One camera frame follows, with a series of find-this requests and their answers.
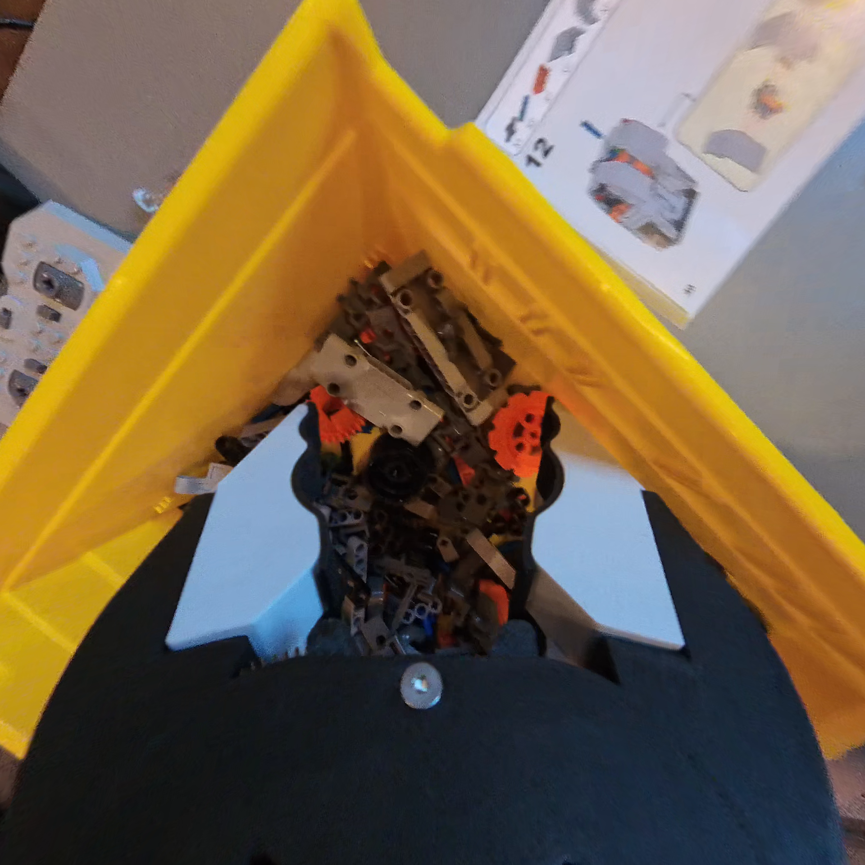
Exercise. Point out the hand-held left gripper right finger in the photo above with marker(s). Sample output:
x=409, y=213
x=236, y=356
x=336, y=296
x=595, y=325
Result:
x=601, y=561

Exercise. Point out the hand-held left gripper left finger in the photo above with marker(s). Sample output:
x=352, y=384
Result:
x=257, y=540

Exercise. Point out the pile of building parts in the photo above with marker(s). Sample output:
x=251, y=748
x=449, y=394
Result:
x=419, y=540

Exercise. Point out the yellow plastic bin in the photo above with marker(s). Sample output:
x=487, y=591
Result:
x=236, y=304

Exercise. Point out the orange spur gear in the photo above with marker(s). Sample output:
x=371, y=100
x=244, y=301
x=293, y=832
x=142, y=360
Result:
x=334, y=419

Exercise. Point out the small orange sprocket wheel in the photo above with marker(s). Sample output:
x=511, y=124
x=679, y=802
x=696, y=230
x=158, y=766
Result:
x=520, y=432

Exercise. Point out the light grey rectangular plate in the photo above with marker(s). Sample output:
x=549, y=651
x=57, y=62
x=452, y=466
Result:
x=378, y=392

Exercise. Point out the small metal tool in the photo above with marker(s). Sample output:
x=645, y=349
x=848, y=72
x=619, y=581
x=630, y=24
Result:
x=145, y=199

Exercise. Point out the light grey electronic hub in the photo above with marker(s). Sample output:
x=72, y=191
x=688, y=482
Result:
x=54, y=230

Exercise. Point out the open instruction booklet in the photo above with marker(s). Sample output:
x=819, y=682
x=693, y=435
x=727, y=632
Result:
x=676, y=81

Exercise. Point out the long light grey frame beam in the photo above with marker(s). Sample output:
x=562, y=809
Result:
x=439, y=344

